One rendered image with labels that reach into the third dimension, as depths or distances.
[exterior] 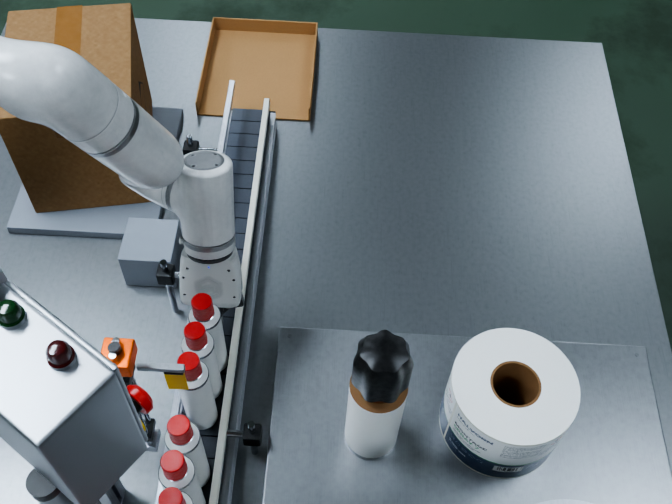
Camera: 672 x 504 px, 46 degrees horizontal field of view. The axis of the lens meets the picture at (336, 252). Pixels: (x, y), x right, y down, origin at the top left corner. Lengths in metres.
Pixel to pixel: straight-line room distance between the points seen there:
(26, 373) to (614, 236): 1.27
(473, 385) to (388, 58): 0.99
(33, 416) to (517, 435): 0.73
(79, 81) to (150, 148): 0.15
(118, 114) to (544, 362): 0.75
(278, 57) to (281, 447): 1.01
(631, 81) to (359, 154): 1.84
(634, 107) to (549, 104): 1.37
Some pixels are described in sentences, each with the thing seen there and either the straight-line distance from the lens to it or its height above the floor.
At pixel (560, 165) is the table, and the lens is 1.84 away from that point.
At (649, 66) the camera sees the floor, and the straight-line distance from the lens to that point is 3.52.
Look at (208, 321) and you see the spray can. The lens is 1.28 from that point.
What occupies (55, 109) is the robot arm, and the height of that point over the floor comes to 1.50.
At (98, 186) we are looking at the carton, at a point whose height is 0.92.
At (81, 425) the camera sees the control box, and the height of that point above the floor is 1.45.
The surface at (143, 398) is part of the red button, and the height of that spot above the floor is 1.34.
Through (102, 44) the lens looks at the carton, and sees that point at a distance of 1.63.
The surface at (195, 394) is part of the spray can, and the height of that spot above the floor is 1.02.
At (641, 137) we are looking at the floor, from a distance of 3.21.
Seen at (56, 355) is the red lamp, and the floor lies 1.50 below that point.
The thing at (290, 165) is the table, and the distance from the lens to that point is 1.75.
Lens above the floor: 2.14
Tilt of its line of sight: 55 degrees down
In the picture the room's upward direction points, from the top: 3 degrees clockwise
